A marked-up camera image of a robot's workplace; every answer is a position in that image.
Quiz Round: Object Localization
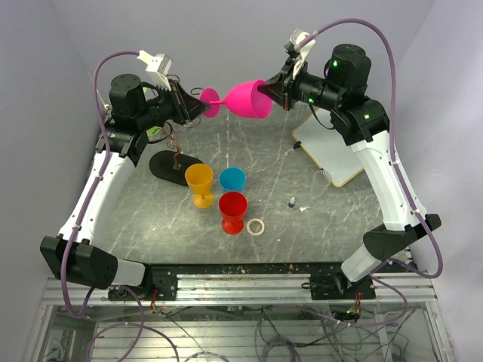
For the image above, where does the copper wire glass rack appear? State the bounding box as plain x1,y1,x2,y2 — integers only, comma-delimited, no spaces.
145,87,208,187

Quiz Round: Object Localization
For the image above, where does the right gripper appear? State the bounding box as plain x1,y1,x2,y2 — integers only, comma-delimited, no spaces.
258,56,343,112

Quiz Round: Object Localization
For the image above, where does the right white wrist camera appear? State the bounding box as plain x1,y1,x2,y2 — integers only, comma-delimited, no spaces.
285,27,315,79

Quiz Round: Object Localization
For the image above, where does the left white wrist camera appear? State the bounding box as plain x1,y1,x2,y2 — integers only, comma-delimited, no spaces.
137,51,173,91

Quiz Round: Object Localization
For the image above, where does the aluminium mounting rail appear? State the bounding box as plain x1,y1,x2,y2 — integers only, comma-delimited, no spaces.
41,263,438,306

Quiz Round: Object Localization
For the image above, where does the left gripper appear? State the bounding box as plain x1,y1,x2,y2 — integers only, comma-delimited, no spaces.
138,79,212,130

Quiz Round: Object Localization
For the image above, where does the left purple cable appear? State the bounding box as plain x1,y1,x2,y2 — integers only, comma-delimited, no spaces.
60,51,180,362

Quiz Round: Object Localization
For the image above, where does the pink plastic wine glass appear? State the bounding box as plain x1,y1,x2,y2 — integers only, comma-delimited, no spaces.
199,79,272,119

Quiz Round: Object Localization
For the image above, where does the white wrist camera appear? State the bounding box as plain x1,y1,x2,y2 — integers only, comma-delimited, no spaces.
285,27,315,79
137,51,173,91

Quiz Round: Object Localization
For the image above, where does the red plastic wine glass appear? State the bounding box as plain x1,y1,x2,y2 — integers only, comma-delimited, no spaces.
218,191,248,235

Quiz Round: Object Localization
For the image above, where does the green plastic wine glass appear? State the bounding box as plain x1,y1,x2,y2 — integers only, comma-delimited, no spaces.
146,127,162,138

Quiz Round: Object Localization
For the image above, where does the purple cable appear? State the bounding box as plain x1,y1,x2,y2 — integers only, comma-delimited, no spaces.
60,51,180,362
297,17,445,328

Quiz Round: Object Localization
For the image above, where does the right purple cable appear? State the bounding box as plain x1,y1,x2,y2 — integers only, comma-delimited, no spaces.
297,17,445,328

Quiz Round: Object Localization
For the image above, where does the orange plastic wine glass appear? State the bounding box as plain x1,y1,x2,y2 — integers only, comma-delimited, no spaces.
185,164,214,209

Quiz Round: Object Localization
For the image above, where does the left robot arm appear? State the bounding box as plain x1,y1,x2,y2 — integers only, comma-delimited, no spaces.
40,74,209,299

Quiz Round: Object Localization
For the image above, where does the white tape roll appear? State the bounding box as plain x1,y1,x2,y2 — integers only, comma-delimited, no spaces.
246,218,266,236

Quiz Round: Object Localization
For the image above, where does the white board yellow rim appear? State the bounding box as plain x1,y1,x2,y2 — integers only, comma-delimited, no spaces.
292,115,364,188

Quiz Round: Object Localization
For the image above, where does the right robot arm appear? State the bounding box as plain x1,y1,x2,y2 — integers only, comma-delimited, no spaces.
258,44,441,299

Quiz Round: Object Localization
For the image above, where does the blue plastic wine glass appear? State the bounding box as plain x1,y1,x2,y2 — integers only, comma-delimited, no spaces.
219,167,246,193

